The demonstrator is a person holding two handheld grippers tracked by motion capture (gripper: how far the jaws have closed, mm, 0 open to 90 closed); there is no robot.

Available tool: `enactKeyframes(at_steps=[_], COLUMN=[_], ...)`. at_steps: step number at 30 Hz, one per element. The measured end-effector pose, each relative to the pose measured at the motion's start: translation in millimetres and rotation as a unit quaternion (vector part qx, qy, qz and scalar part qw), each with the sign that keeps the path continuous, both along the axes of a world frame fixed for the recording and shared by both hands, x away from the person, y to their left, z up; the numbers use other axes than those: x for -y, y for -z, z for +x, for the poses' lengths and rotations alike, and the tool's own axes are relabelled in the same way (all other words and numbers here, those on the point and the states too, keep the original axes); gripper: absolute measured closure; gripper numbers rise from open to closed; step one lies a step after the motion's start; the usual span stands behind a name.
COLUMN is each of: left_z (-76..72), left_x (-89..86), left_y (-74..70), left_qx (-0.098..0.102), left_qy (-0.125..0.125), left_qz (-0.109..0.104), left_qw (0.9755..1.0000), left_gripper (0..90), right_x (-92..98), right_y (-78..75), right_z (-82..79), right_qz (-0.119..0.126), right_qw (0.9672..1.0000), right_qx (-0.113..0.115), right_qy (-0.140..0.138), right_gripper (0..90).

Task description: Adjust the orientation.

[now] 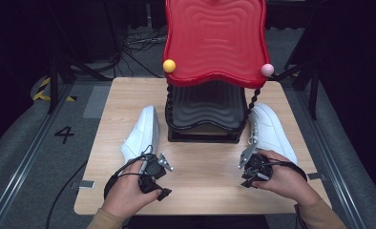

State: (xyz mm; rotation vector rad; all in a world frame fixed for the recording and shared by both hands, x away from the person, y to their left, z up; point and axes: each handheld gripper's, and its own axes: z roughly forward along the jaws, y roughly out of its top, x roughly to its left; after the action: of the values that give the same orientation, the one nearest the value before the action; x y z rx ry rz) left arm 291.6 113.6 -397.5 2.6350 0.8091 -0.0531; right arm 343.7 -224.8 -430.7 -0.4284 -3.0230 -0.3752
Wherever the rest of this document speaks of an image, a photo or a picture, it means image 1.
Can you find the yellow black hazard tape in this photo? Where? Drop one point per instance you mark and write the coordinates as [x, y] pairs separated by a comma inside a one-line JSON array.
[[39, 93]]

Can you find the white sneaker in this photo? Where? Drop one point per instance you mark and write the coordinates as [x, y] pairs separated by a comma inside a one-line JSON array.
[[144, 130], [272, 130]]

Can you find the red and black shoe rack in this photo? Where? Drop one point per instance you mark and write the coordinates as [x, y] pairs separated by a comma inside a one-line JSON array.
[[216, 38]]

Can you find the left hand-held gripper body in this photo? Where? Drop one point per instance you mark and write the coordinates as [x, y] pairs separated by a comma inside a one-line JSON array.
[[152, 168]]

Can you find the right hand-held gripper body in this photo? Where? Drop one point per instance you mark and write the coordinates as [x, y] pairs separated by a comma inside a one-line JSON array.
[[257, 167]]

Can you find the person's left hand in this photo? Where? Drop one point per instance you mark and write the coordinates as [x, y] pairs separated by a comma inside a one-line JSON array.
[[125, 194]]

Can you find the black metal stand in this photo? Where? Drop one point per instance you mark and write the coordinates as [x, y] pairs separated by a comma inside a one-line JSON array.
[[313, 92], [53, 86]]

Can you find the metal floor rail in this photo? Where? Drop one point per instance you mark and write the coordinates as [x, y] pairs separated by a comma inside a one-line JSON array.
[[332, 159], [20, 168]]

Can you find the person's right hand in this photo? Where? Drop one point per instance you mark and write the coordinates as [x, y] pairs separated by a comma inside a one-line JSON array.
[[288, 183]]

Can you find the grey tape piece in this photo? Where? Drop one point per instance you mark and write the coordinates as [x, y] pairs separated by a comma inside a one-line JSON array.
[[316, 176], [86, 184]]

